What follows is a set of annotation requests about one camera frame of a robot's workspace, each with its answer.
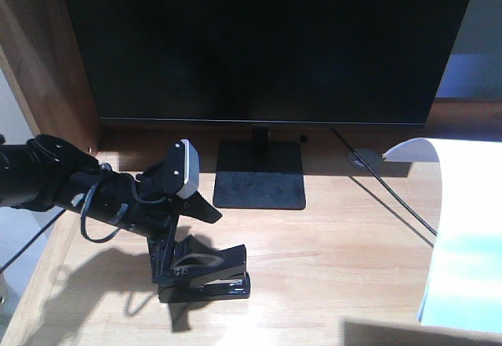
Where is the wooden desk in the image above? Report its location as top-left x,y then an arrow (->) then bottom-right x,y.
0,0 -> 502,346

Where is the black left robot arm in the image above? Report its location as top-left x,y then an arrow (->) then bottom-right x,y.
1,134 -> 224,286

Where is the black computer monitor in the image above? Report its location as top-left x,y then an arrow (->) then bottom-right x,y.
58,0 -> 482,210

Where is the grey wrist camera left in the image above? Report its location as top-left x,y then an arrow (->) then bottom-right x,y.
162,139 -> 200,199

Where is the black monitor cable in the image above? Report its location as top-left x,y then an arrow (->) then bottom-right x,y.
330,127 -> 438,236

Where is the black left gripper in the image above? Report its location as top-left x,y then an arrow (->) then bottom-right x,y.
58,163 -> 223,283

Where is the black looped camera cable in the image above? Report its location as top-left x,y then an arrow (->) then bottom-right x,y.
80,161 -> 173,244

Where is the black stapler with orange button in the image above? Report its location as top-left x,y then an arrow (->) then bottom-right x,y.
155,235 -> 251,304

